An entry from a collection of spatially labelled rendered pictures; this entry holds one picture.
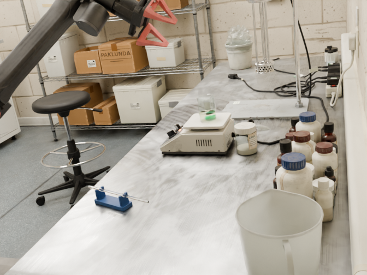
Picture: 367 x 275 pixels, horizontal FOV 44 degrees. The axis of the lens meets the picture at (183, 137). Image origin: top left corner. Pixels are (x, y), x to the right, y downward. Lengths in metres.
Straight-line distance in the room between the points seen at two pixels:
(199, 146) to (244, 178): 0.21
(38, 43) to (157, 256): 0.57
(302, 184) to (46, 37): 0.68
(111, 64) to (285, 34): 1.37
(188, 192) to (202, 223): 0.15
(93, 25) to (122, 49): 2.43
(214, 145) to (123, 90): 2.41
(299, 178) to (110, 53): 2.83
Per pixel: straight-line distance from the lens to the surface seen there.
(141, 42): 1.17
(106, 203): 1.10
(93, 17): 1.12
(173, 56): 3.50
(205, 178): 1.15
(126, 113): 3.70
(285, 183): 0.91
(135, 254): 0.91
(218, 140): 1.26
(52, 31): 1.15
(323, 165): 1.04
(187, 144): 1.29
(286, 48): 3.64
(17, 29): 4.53
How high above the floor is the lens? 1.25
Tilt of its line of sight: 20 degrees down
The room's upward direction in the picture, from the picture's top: 8 degrees counter-clockwise
